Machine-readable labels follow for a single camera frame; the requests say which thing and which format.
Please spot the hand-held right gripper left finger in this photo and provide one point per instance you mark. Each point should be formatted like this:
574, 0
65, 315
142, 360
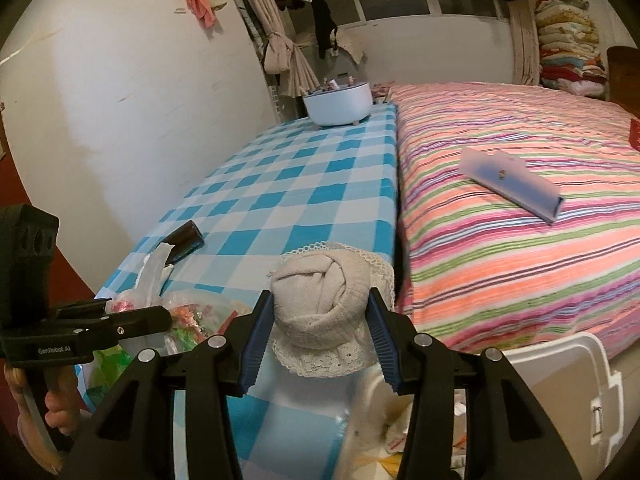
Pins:
255, 345

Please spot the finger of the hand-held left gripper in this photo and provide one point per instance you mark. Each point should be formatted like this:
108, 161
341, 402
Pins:
80, 308
135, 322

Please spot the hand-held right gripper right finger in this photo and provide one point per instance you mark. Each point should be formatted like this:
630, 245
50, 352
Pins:
385, 345

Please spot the cream lace-trimmed knitted cloth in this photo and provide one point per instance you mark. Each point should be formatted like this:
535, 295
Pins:
320, 300

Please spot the white plastic bin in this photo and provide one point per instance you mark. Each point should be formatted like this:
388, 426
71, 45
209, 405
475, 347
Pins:
550, 385

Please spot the person's left hand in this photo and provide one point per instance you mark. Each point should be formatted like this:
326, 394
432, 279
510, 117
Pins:
62, 410

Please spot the green plastic wrapper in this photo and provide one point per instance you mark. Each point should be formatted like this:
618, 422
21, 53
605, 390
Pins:
107, 365

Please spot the clear plastic bag with wrappers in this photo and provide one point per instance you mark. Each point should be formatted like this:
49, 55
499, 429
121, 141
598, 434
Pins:
200, 315

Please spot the black case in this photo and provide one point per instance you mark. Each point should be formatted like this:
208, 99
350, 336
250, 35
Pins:
182, 240

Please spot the bed with striped sheet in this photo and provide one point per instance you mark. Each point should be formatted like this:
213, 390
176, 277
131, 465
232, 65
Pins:
500, 260

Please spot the blue checkered tablecloth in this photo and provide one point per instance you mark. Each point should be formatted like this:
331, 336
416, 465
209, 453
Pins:
300, 185

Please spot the pale blue folder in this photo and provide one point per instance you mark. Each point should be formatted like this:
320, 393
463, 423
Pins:
505, 180

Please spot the white round basin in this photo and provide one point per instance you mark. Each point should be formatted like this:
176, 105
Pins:
337, 107

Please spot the assorted small packets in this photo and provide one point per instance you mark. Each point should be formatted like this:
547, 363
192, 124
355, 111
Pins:
340, 82

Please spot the beige tied curtain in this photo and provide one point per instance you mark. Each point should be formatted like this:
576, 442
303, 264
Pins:
280, 45

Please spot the beige hanging cloth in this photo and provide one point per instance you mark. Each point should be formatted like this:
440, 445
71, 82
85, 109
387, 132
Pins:
345, 45

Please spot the red mesh item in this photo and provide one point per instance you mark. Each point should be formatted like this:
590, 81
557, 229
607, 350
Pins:
635, 132

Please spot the black hanging garment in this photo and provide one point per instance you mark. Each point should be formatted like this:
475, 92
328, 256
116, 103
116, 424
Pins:
325, 20

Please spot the narrow beige curtain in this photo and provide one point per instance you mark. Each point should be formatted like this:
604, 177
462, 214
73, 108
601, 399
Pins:
525, 45

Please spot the stack of folded blankets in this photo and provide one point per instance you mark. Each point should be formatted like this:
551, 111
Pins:
570, 45

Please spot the brown wooden headboard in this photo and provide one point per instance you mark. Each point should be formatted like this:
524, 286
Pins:
625, 75

